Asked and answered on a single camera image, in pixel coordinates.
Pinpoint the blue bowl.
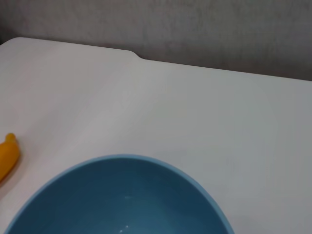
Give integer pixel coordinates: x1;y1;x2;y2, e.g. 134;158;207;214
3;154;236;234

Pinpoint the yellow banana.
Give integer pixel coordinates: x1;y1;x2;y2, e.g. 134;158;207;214
0;133;21;184

